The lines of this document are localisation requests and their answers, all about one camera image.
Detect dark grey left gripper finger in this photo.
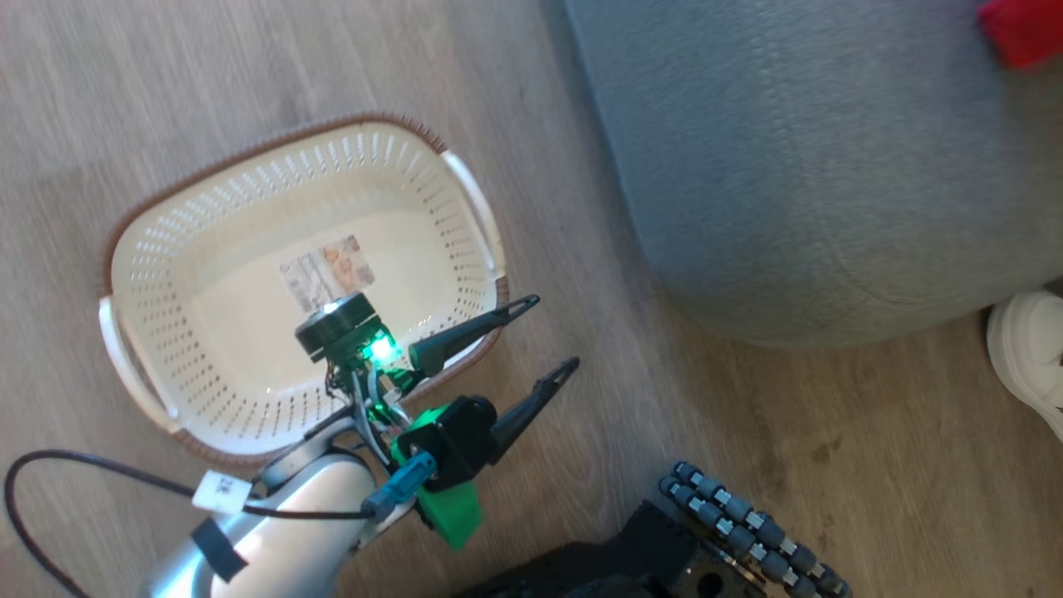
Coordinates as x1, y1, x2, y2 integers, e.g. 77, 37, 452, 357
408, 294, 541, 377
488, 356, 581, 466

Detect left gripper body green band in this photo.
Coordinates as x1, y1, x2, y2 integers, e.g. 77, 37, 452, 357
294, 292, 484, 551

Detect plain red garment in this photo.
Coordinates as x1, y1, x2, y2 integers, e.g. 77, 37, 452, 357
977, 0, 1063, 70

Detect printed sticker inside basket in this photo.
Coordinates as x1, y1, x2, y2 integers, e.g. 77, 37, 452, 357
279, 234, 377, 313

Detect white perforated laundry basket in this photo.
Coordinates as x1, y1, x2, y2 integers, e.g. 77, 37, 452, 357
97, 113, 510, 468

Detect grey roller omni wheel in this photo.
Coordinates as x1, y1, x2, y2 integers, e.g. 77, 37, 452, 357
659, 460, 854, 598

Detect black tape strip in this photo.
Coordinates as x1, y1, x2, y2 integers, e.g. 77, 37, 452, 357
190, 518, 249, 583

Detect grey fabric sofa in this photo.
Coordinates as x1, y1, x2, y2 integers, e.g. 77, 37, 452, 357
563, 0, 1063, 349

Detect white shoe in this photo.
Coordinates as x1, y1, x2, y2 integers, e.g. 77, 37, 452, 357
986, 288, 1063, 443

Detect black left cable teal plug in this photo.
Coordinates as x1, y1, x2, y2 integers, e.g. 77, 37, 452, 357
3, 449, 438, 598

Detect white left cable label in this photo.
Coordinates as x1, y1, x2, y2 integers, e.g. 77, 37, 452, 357
192, 470, 252, 514

